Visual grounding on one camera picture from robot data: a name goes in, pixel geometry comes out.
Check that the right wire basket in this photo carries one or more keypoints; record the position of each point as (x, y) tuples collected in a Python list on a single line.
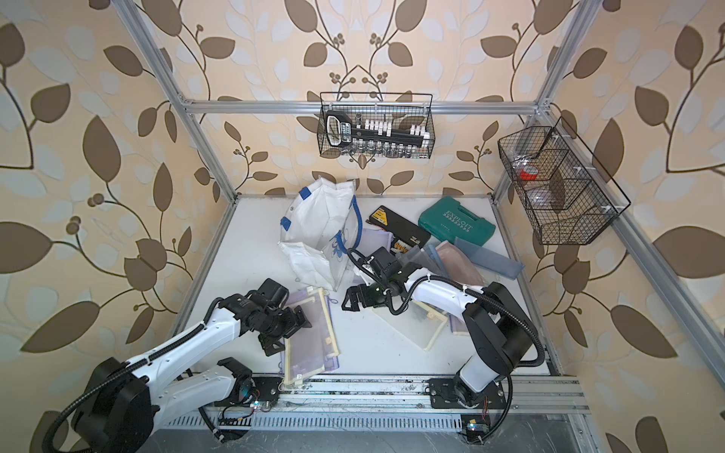
[(575, 197)]

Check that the black yellow tool case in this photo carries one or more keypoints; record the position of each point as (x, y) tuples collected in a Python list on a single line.
[(406, 234)]

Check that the wire basket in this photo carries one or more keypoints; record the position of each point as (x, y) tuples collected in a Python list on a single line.
[(575, 197), (404, 109)]

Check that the red object in basket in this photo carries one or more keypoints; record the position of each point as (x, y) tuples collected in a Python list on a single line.
[(525, 170)]

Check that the white canvas tote bag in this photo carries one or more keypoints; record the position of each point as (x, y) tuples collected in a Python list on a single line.
[(318, 229)]

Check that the cream mesh pencil pouch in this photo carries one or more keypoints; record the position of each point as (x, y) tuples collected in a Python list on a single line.
[(421, 324)]

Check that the purple mesh pouch cream trim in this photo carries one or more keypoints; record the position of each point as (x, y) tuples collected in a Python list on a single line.
[(310, 351)]

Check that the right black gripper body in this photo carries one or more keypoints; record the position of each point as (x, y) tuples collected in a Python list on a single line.
[(377, 293)]

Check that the black socket tool set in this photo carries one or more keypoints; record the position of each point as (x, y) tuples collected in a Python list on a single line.
[(352, 130)]

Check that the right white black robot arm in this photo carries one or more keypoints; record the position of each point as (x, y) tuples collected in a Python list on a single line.
[(503, 335)]

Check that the grey mesh pencil pouch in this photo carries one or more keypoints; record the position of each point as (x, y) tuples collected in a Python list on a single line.
[(419, 257)]

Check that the grey blue mesh pouch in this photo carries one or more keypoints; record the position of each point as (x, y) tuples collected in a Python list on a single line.
[(490, 260)]

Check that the green plastic tool case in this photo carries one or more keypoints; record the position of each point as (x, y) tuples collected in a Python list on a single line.
[(447, 220)]

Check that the purple mesh pencil pouch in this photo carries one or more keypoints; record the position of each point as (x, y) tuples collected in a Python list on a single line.
[(371, 241)]

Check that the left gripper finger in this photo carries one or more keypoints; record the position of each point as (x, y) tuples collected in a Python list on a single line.
[(272, 344), (296, 320)]

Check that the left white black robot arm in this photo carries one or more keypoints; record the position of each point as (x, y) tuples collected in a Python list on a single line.
[(126, 402)]

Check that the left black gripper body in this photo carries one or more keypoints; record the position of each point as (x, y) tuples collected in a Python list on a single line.
[(275, 323)]

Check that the back wire basket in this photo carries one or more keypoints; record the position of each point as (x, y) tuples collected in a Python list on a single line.
[(404, 109)]

